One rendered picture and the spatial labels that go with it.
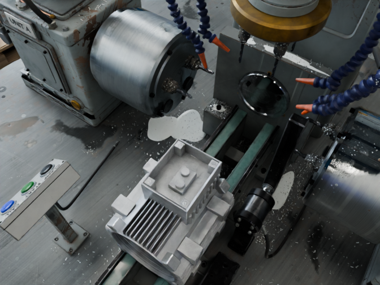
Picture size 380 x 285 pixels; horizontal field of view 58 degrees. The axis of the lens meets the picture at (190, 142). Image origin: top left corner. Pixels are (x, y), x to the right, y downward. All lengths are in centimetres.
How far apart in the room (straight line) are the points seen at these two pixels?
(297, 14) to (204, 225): 41
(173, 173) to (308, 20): 36
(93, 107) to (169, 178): 49
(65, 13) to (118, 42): 15
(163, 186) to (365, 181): 38
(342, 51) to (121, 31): 53
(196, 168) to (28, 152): 64
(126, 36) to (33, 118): 50
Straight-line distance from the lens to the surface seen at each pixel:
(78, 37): 93
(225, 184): 70
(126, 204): 69
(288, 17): 65
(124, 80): 87
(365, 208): 75
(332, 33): 92
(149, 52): 84
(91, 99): 107
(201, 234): 67
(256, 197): 74
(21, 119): 126
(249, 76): 91
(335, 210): 77
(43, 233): 102
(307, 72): 84
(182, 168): 65
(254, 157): 94
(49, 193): 75
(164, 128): 112
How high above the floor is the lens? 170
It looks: 56 degrees down
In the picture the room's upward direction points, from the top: 1 degrees clockwise
